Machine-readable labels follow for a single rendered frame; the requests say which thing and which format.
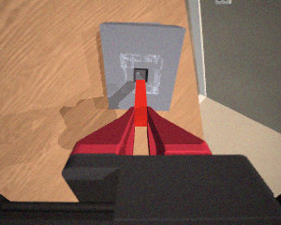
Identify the red rectangular block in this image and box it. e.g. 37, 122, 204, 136
134, 80, 147, 127

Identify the grey sloped panel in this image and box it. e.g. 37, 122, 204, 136
99, 22, 186, 112

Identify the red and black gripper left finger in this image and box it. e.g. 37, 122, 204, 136
70, 107, 135, 156

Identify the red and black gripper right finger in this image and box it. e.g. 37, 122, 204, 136
147, 106, 212, 155

